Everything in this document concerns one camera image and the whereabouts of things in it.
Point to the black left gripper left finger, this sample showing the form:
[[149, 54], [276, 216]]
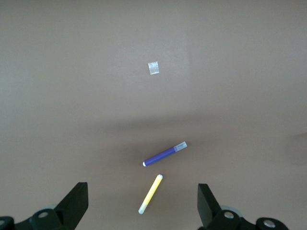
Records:
[[72, 206]]

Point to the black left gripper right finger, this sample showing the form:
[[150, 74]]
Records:
[[208, 206]]

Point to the purple highlighter pen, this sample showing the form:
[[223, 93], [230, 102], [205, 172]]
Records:
[[161, 156]]

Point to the yellow highlighter pen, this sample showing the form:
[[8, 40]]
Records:
[[151, 193]]

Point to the clear tape piece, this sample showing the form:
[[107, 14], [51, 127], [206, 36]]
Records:
[[153, 68]]

